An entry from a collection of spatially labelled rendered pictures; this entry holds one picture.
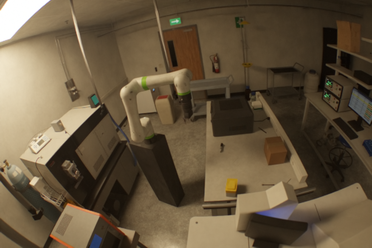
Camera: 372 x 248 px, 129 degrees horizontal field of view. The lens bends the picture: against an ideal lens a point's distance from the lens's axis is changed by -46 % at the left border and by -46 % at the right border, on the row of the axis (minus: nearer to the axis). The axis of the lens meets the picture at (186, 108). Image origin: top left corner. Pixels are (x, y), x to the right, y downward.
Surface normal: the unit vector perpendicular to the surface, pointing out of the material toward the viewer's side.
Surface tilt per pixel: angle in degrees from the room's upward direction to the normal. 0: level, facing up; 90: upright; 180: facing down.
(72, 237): 0
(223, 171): 0
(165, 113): 93
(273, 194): 39
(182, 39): 90
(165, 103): 84
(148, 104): 90
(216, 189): 0
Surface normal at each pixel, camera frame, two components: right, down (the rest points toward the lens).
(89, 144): 0.98, -0.11
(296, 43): -0.11, 0.48
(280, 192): -0.76, -0.60
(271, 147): -0.18, -0.87
